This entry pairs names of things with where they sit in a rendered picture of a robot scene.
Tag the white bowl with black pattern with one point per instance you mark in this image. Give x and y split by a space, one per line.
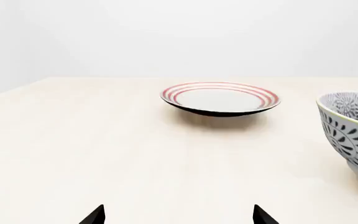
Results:
350 140

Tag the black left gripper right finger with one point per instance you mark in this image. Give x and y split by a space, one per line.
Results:
261 217

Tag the red striped white plate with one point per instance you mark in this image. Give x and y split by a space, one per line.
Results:
219 100

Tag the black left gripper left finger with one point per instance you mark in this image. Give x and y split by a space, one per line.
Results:
95 217

